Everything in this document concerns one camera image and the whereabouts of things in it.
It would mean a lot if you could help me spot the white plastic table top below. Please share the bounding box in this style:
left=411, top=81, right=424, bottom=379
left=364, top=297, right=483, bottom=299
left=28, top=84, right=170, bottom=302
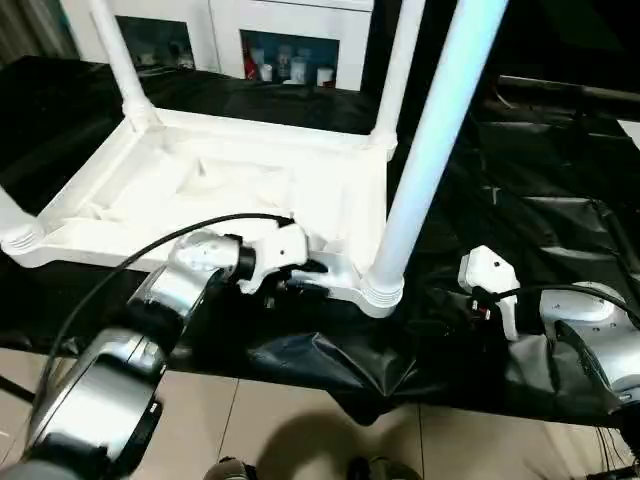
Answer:
left=0, top=107, right=406, bottom=321

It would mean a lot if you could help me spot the beige curtain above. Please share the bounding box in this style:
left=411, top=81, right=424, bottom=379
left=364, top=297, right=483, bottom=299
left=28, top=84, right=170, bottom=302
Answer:
left=0, top=0, right=79, bottom=64

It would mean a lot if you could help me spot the white sideboard cabinet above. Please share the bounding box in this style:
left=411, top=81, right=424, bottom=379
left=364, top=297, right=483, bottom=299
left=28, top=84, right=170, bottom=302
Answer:
left=59, top=0, right=401, bottom=94

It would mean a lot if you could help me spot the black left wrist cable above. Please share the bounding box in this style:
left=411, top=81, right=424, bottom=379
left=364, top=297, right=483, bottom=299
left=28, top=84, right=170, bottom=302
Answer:
left=29, top=213, right=296, bottom=451

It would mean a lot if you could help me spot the grey metal bench leg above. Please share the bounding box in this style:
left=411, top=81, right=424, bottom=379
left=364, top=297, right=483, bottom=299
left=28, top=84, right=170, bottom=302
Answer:
left=0, top=374, right=36, bottom=401

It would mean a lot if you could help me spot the black work mat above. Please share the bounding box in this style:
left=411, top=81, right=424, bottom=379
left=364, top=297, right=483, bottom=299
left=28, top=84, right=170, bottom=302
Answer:
left=0, top=54, right=640, bottom=426

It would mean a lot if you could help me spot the black right robot foot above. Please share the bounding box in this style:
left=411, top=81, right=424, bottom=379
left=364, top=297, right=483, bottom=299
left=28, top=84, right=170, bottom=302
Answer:
left=347, top=455, right=424, bottom=480

